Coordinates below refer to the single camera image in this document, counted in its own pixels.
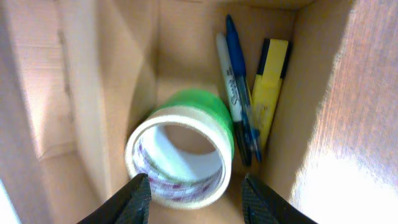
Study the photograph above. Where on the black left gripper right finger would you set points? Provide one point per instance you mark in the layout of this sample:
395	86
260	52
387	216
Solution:
262	205

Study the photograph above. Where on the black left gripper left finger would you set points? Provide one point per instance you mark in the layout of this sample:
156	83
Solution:
129	205

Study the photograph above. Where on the black and white marker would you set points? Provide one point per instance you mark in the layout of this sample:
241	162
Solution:
234	100

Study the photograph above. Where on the yellow highlighter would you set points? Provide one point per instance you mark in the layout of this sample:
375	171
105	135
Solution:
270	74

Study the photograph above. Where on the blue retractable pen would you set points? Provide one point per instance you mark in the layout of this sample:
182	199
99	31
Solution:
250	128

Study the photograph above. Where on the green tape roll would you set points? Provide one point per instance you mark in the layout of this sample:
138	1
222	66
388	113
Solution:
207	102

